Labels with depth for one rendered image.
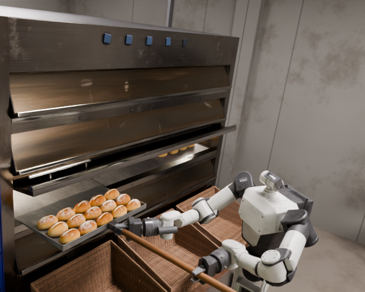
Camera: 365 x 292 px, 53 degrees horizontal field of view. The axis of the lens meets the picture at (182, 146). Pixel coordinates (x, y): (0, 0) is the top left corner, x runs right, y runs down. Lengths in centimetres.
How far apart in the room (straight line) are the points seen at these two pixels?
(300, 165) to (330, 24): 163
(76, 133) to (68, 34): 48
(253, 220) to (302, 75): 284
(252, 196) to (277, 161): 284
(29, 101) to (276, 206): 120
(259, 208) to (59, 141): 101
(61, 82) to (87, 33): 26
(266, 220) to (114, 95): 100
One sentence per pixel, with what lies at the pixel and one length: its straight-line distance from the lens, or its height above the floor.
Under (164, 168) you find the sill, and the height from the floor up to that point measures 118.
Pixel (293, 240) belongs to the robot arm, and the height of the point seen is 136.
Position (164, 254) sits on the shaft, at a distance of 166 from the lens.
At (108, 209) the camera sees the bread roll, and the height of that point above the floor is 120.
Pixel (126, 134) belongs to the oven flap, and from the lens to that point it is 212.
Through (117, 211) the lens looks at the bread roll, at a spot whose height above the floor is 122.
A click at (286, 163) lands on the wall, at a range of 467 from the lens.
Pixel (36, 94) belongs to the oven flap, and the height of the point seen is 179.
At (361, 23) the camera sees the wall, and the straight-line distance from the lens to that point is 435.
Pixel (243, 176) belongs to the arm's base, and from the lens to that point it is 201.
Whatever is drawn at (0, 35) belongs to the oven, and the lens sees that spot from 159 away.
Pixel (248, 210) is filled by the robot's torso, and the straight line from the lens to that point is 187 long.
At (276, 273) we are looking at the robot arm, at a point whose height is 128.
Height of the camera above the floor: 216
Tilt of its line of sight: 19 degrees down
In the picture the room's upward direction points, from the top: 7 degrees clockwise
